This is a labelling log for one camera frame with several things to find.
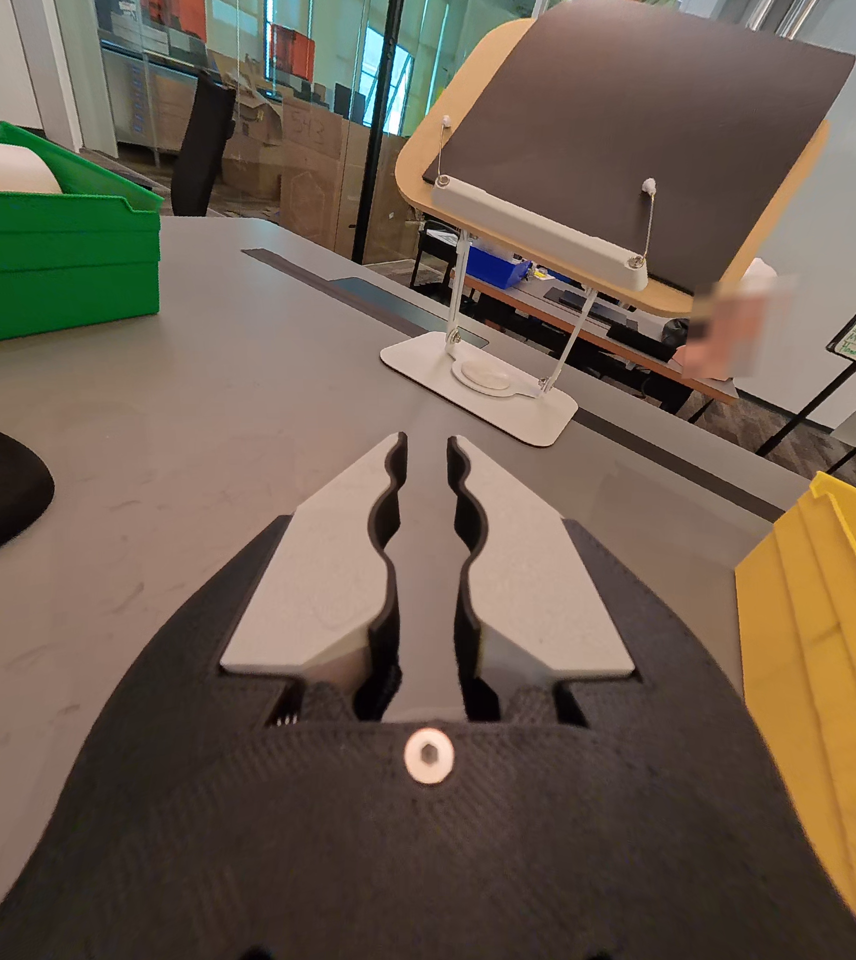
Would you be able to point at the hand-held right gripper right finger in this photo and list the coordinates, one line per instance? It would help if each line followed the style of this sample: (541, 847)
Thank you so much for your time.
(540, 592)

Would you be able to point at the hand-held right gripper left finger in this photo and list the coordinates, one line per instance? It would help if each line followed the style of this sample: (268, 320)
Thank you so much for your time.
(300, 592)

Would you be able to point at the wooden office desk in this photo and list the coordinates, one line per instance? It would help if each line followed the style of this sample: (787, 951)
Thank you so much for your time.
(623, 341)

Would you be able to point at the yellow plastic bin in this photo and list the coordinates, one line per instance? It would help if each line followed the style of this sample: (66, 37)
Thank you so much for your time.
(810, 675)

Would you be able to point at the blue plastic bin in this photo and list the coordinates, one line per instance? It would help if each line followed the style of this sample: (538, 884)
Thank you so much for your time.
(492, 266)

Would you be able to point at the green plastic bin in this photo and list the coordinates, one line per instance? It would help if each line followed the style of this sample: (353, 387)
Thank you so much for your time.
(45, 285)

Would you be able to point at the pile of cardboard boxes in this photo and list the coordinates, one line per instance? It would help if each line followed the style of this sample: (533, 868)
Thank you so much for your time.
(308, 150)

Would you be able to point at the black office chair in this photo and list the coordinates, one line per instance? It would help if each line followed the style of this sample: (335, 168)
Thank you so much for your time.
(203, 142)

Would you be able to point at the orange machine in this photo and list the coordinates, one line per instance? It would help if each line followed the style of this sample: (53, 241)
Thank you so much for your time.
(180, 19)
(293, 52)

